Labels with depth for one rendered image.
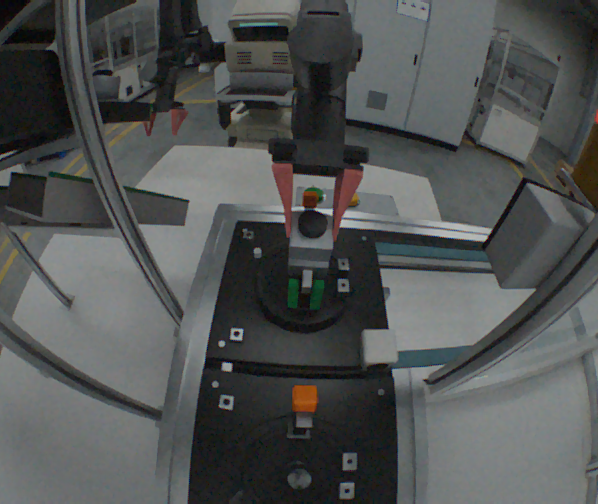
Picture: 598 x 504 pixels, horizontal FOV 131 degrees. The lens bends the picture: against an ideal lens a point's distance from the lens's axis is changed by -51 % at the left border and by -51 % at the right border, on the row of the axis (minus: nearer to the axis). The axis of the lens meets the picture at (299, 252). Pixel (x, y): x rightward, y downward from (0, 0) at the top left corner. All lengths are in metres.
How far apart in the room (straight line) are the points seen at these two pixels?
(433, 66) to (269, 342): 3.26
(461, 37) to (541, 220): 3.31
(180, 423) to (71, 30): 0.41
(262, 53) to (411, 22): 2.50
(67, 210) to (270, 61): 0.81
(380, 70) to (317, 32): 3.03
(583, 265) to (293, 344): 0.32
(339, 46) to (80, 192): 0.27
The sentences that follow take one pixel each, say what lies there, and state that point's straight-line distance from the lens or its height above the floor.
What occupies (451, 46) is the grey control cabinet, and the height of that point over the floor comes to 1.37.
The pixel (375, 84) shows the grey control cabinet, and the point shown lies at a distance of 3.31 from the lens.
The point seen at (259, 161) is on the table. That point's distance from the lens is 0.86.
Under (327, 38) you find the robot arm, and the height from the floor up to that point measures 1.28.
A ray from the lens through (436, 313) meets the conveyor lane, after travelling 0.50.
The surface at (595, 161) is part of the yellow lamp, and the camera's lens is 0.21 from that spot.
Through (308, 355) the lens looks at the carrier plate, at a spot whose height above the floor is 0.97.
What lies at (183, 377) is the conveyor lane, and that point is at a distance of 0.37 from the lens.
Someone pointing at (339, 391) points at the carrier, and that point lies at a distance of 0.34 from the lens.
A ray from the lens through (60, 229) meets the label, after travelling 0.40.
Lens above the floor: 1.30
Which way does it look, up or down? 49 degrees down
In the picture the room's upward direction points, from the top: 5 degrees clockwise
